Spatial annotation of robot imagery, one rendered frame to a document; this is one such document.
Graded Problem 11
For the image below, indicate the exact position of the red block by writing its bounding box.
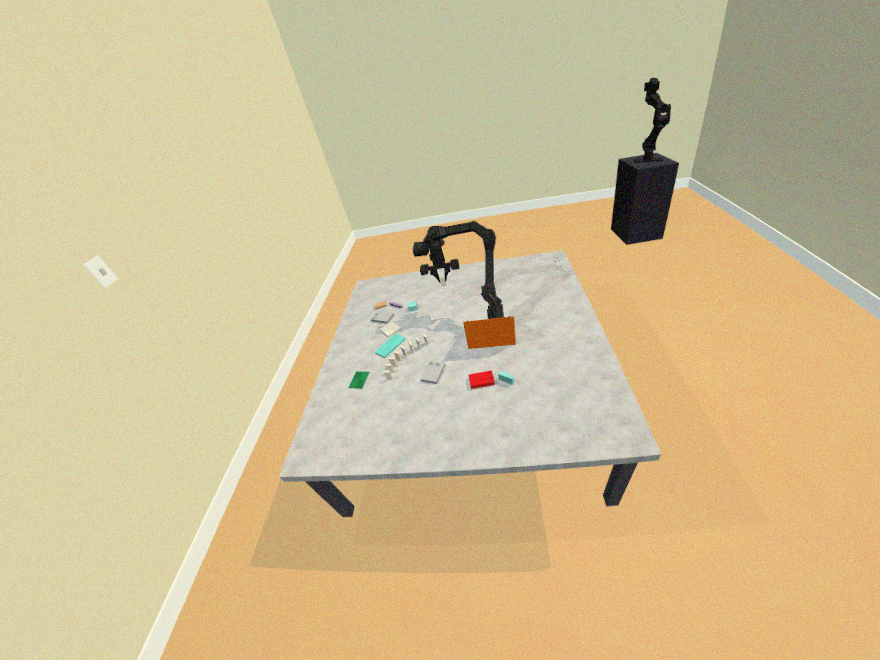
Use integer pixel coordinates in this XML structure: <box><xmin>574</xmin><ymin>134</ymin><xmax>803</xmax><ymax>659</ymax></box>
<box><xmin>469</xmin><ymin>371</ymin><xmax>495</xmax><ymax>389</ymax></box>

